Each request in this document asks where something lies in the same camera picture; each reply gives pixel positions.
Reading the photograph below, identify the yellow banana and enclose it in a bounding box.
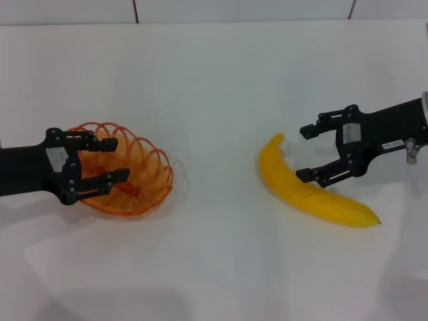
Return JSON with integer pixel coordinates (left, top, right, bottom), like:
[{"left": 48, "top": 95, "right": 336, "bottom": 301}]
[{"left": 259, "top": 132, "right": 383, "bottom": 229}]

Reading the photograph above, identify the orange plastic wire basket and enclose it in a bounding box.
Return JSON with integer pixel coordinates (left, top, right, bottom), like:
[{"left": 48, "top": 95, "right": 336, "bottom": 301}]
[{"left": 65, "top": 122, "right": 174, "bottom": 218}]

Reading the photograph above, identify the silver metal cable connector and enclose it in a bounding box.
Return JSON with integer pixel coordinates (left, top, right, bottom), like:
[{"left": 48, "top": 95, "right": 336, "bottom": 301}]
[{"left": 405, "top": 138, "right": 421, "bottom": 165}]

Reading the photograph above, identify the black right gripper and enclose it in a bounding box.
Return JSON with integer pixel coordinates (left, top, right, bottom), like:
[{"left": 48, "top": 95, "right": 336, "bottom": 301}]
[{"left": 295, "top": 97, "right": 428, "bottom": 189}]

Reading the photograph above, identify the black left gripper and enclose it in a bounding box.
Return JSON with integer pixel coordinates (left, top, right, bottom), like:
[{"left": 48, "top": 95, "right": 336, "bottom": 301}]
[{"left": 0, "top": 128, "right": 131, "bottom": 205}]

